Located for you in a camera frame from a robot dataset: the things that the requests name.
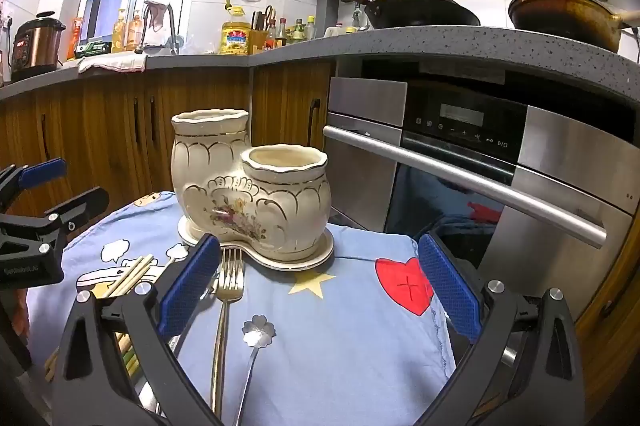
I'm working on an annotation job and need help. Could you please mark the wooden knife block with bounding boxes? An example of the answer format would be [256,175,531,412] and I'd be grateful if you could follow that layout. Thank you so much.
[248,6,276,52]

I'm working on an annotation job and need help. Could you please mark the blue cartoon printed cloth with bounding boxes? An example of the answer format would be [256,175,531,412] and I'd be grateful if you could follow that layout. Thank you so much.
[25,191,456,426]

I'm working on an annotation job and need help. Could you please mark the grey stone kitchen countertop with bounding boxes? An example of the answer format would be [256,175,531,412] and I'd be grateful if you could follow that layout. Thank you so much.
[0,26,640,107]

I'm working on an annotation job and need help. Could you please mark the yellow cooking oil bottle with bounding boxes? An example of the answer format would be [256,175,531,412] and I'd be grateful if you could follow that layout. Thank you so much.
[220,6,250,55]

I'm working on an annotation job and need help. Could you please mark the pink rag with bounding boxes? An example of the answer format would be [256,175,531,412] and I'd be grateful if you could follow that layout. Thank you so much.
[145,0,171,31]

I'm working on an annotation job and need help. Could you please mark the black wok with wooden handle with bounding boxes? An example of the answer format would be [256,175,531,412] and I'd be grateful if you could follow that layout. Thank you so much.
[303,0,481,30]

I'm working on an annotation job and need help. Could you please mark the silver flower spoon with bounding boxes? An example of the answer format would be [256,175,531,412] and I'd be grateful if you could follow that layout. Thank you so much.
[235,315,277,426]

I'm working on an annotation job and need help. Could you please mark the white dish towel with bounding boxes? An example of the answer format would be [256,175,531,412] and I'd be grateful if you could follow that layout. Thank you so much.
[76,53,148,74]

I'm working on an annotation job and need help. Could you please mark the orange bottle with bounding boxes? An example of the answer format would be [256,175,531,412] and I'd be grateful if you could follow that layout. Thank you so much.
[67,16,84,61]

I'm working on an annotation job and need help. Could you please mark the brown electric pressure cooker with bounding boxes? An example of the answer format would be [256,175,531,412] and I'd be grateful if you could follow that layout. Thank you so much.
[11,12,67,81]

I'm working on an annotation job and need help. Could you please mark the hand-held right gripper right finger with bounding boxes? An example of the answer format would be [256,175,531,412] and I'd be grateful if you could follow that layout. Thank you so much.
[417,233,586,426]

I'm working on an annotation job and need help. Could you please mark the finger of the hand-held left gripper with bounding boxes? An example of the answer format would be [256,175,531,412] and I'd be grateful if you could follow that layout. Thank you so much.
[0,158,67,209]
[44,187,110,251]

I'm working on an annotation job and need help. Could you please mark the green box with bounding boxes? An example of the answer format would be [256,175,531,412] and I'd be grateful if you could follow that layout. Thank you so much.
[75,40,112,59]

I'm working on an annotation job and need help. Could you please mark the stainless steel built-in oven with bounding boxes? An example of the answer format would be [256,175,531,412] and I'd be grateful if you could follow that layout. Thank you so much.
[322,60,640,322]

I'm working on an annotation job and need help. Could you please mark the wooden kitchen cabinet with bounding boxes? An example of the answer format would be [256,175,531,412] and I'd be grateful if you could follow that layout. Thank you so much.
[0,63,333,227]

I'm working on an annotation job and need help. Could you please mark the wooden chopstick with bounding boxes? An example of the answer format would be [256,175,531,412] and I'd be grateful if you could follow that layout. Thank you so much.
[120,258,155,298]
[106,254,146,297]
[112,256,151,298]

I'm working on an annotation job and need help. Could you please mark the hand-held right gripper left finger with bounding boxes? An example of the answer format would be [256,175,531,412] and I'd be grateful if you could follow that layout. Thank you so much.
[52,233,236,426]

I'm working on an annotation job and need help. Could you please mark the cream ceramic utensil holder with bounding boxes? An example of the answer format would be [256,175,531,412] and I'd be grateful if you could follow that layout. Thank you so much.
[170,108,335,273]

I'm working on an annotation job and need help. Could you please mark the yellow dish soap bottle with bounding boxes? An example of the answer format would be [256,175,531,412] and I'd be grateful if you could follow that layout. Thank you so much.
[127,10,144,51]
[112,8,127,53]

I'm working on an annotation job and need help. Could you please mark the gold fork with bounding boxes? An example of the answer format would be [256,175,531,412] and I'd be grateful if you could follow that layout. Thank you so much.
[210,247,246,419]

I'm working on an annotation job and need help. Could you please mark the metal kitchen faucet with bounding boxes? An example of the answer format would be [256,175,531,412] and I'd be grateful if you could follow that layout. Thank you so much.
[135,0,181,55]

